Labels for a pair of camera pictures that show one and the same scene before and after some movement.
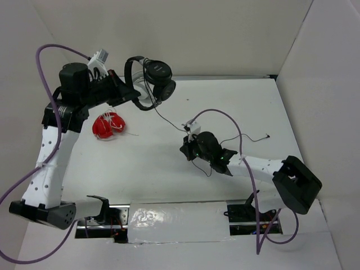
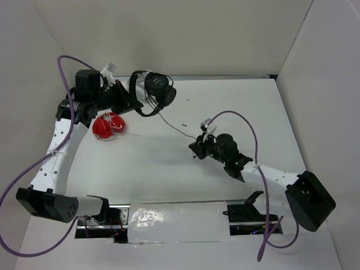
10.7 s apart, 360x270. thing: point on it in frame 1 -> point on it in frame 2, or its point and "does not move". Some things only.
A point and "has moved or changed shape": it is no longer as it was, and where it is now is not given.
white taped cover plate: (159, 222) does not move
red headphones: (107, 124) does not move
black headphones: (158, 73) has moved or changed shape
